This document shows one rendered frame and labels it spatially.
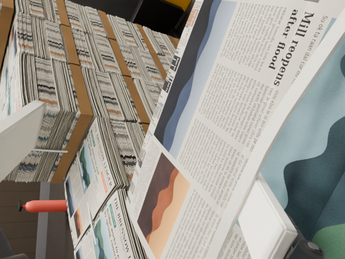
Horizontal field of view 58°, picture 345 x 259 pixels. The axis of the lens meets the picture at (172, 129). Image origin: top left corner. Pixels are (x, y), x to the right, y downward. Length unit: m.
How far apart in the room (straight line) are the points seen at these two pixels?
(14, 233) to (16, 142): 4.54
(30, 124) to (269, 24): 0.18
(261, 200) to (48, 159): 1.08
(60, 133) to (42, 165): 0.18
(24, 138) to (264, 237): 0.13
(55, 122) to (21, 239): 3.72
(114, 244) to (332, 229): 0.74
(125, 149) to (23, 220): 3.76
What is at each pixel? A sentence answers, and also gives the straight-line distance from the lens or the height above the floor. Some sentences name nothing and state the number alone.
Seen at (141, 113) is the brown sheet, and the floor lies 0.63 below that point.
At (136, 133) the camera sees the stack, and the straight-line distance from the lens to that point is 1.10.
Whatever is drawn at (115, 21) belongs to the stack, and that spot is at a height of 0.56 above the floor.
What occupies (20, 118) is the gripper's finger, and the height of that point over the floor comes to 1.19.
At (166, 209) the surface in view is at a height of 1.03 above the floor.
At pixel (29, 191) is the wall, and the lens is 4.73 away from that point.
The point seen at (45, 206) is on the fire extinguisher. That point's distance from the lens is 3.74.
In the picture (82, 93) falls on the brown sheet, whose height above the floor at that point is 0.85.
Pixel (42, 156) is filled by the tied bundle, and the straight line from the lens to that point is 1.20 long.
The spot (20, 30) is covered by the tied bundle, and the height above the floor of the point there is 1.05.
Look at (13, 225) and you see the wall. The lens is 4.70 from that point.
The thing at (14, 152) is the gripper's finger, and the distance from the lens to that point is 0.17.
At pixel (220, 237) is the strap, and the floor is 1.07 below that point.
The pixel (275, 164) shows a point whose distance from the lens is 0.22.
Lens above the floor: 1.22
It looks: 35 degrees down
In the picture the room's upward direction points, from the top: 82 degrees counter-clockwise
